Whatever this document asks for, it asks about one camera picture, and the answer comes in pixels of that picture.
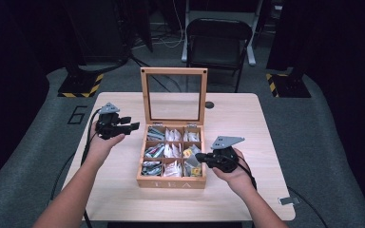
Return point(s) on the dark cabinet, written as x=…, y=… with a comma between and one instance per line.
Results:
x=98, y=31

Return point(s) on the grey foil tea bag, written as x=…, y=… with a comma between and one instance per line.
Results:
x=192, y=163

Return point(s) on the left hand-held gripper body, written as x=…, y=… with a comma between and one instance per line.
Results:
x=107, y=125

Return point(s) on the grey tape piece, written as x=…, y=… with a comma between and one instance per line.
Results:
x=289, y=200

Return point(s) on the white metal frame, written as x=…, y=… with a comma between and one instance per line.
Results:
x=251, y=53

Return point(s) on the black stand base hazard tape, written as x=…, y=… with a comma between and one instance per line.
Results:
x=80, y=85
x=290, y=87

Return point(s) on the pile of tea bags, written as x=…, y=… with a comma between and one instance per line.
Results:
x=171, y=152

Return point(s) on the person's right hand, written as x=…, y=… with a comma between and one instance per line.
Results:
x=239, y=179

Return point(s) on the black folding chair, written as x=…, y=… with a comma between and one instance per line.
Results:
x=217, y=47

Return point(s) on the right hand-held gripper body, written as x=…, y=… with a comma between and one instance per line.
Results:
x=225, y=160

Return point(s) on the wooden tea box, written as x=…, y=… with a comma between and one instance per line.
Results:
x=171, y=182

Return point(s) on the person's left hand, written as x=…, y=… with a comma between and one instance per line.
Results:
x=99, y=147

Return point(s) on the black table grommet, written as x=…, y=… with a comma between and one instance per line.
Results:
x=210, y=104

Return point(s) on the black curtain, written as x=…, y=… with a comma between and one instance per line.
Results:
x=9, y=95
x=351, y=95

